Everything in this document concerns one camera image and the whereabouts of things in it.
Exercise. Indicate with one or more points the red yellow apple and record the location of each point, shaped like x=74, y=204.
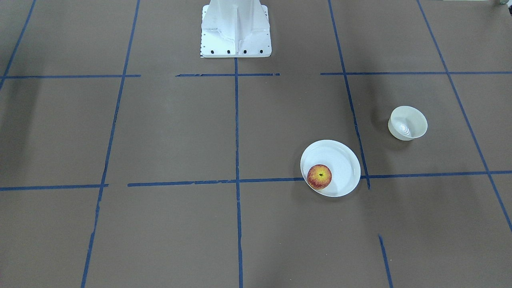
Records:
x=319, y=176

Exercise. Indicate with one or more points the white round plate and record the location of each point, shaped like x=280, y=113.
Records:
x=341, y=161

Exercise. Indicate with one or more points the small white bowl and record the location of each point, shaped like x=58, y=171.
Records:
x=407, y=123

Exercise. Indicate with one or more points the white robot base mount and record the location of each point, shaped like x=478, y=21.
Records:
x=235, y=28

